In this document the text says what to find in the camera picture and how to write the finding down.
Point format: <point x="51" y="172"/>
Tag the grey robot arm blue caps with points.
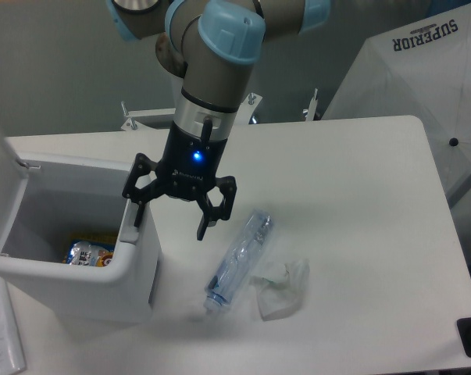
<point x="219" y="43"/>

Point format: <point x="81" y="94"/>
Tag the clear plastic bottle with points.
<point x="240" y="259"/>

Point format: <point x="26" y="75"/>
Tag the white trash can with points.
<point x="68" y="237"/>

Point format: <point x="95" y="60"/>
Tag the snack wrapper in bin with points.
<point x="90" y="249"/>

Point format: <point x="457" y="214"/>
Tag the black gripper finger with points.
<point x="210" y="213"/>
<point x="142" y="167"/>

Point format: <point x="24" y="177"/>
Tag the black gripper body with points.
<point x="187" y="169"/>

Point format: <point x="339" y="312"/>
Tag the white metal base frame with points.
<point x="190" y="114"/>

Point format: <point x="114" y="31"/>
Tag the white umbrella with lettering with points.
<point x="422" y="70"/>

